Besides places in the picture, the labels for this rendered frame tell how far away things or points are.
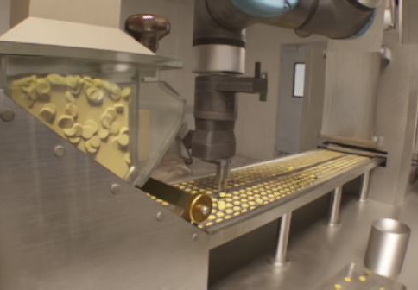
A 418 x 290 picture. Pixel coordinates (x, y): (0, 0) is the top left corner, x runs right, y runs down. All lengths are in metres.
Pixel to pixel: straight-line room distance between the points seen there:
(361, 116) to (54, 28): 0.93
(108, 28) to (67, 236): 0.20
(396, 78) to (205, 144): 0.77
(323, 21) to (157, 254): 0.36
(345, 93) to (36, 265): 0.98
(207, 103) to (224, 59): 0.07
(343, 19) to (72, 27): 0.34
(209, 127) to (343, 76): 0.68
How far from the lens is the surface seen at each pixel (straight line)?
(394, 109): 1.08
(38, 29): 0.28
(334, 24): 0.46
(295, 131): 5.22
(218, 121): 0.48
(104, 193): 0.26
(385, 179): 1.10
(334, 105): 1.07
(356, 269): 0.64
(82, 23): 0.30
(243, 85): 0.44
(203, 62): 0.47
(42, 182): 0.24
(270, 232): 0.75
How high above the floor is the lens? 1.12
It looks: 9 degrees down
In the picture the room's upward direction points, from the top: 3 degrees clockwise
